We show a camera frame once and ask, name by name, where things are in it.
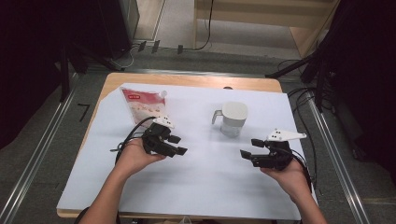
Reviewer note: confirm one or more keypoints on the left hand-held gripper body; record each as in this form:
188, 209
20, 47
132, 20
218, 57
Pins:
155, 138

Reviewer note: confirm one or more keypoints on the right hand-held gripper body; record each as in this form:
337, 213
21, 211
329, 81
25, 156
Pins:
277, 155

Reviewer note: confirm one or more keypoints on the red and white spout pouch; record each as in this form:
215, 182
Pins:
144, 104

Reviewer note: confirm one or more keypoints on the person's left hand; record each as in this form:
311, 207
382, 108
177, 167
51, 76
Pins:
134, 157

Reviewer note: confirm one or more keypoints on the person's right hand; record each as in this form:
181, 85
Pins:
292, 180

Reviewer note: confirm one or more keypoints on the white paper sheet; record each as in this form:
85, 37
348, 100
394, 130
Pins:
202, 180

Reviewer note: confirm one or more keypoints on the wooden table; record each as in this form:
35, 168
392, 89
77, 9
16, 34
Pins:
186, 80

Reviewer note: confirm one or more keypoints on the black metal stand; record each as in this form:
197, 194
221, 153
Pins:
64, 77
289, 67

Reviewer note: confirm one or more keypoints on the dark floor tape piece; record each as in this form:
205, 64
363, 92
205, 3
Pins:
142, 46
155, 46
180, 49

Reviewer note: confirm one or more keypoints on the black cabinet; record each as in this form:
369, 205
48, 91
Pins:
115, 25

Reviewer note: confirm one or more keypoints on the dark curtain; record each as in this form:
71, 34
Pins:
28, 62
370, 77

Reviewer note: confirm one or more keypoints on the pale wooden shelf unit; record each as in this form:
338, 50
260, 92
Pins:
249, 15

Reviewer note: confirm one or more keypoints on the metal cross rail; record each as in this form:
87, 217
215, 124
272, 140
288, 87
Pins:
186, 73

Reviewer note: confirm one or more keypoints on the metal floor rail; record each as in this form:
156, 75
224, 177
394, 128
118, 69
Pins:
342, 174
31, 169

